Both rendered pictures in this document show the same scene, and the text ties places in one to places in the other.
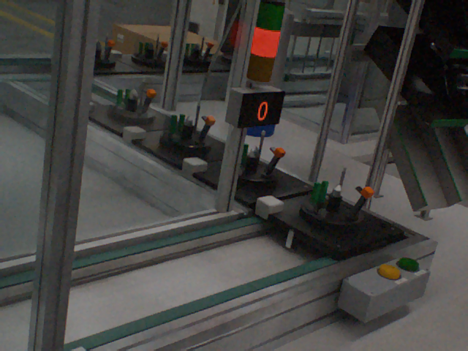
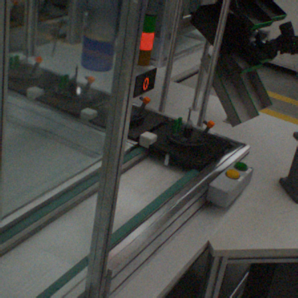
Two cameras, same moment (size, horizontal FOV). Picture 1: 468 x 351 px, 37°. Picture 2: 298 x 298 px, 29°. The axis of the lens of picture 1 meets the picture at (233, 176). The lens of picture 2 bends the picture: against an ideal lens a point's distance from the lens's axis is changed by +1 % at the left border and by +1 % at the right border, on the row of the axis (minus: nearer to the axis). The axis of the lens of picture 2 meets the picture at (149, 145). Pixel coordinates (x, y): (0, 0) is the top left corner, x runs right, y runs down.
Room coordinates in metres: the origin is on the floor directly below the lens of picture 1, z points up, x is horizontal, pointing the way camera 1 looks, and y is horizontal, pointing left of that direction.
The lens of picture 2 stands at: (-0.22, 0.37, 1.82)
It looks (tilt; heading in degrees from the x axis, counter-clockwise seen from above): 27 degrees down; 344
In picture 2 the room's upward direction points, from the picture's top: 10 degrees clockwise
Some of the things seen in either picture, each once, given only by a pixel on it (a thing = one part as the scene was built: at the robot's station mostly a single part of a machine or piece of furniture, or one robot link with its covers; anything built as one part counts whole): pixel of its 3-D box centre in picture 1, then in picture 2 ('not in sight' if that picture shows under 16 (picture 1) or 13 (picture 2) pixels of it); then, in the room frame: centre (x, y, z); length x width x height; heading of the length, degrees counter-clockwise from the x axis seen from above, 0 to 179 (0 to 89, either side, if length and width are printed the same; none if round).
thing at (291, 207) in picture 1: (329, 222); (185, 143); (1.44, -0.23, 0.96); 0.24 x 0.24 x 0.02; 48
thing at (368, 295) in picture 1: (385, 287); (230, 183); (1.23, -0.33, 0.93); 0.21 x 0.07 x 0.06; 138
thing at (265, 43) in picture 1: (265, 42); (144, 39); (1.38, -0.01, 1.33); 0.05 x 0.05 x 0.05
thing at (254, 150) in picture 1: (252, 161); (126, 106); (1.61, -0.04, 1.01); 0.24 x 0.24 x 0.13; 48
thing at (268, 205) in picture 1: (268, 208); (148, 140); (1.43, -0.09, 0.97); 0.05 x 0.05 x 0.04; 48
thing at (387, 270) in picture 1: (388, 273); (232, 175); (1.23, -0.33, 0.96); 0.04 x 0.04 x 0.02
